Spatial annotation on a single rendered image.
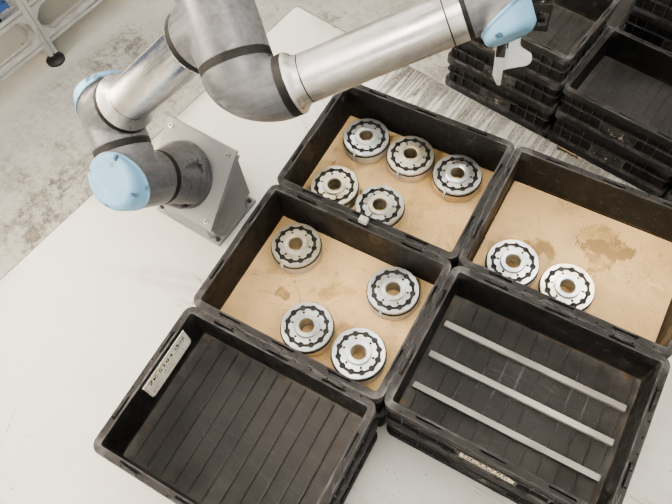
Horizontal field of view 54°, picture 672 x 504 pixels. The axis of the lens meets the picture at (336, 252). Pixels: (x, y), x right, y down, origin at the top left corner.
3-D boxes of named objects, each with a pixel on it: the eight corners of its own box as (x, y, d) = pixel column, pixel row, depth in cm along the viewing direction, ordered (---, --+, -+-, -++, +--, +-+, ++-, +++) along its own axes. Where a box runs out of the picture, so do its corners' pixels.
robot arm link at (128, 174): (143, 213, 142) (96, 222, 130) (123, 153, 141) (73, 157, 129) (185, 196, 136) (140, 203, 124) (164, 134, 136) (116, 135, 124)
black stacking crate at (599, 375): (382, 419, 122) (381, 404, 112) (450, 289, 133) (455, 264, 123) (592, 532, 111) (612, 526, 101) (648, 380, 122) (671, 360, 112)
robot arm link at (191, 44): (84, 165, 133) (226, 54, 93) (59, 94, 133) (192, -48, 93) (137, 156, 141) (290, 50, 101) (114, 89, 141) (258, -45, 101)
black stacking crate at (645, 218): (451, 288, 133) (456, 263, 123) (509, 177, 144) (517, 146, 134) (648, 378, 122) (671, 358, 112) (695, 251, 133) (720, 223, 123)
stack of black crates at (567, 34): (440, 102, 239) (450, 3, 199) (486, 50, 248) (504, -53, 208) (538, 155, 225) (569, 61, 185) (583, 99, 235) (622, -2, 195)
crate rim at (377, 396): (192, 307, 125) (189, 302, 123) (275, 187, 136) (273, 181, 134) (380, 407, 114) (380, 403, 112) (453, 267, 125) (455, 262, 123)
